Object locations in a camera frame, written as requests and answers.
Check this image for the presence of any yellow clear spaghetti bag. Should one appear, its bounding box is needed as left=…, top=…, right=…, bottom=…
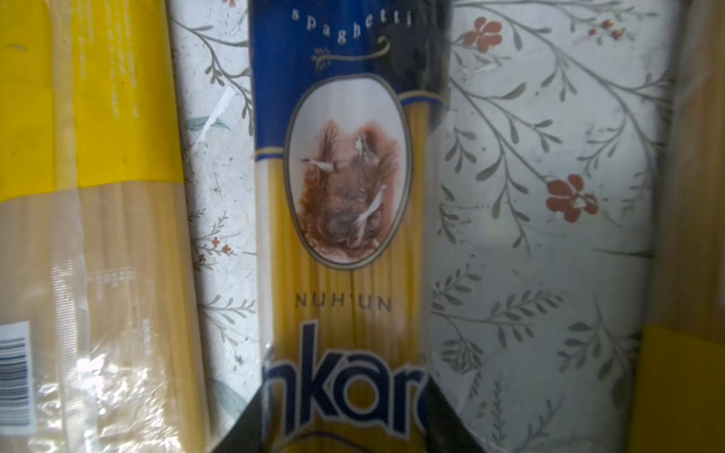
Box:
left=1, top=1, right=209, bottom=452

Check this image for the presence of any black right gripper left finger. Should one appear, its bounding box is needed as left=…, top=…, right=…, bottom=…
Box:
left=213, top=387, right=264, bottom=453

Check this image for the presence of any blue Ankara spaghetti bag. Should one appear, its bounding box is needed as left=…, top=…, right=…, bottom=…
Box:
left=249, top=1, right=452, bottom=452

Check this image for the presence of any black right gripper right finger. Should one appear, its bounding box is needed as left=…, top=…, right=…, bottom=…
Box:
left=424, top=379, right=485, bottom=453

